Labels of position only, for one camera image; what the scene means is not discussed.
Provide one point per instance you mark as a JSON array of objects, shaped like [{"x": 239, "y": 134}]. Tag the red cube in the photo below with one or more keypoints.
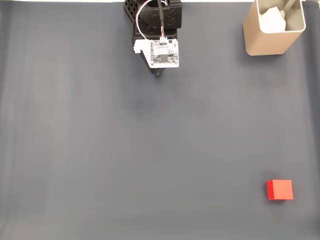
[{"x": 281, "y": 190}]

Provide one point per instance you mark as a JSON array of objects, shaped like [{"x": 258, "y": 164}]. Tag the beige rounded square box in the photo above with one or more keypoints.
[{"x": 265, "y": 42}]

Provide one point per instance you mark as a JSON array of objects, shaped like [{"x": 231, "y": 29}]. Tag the white crumpled tissue paper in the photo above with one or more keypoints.
[{"x": 272, "y": 20}]

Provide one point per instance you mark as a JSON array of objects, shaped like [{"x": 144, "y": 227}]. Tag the camera board on white mount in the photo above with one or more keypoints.
[{"x": 163, "y": 53}]

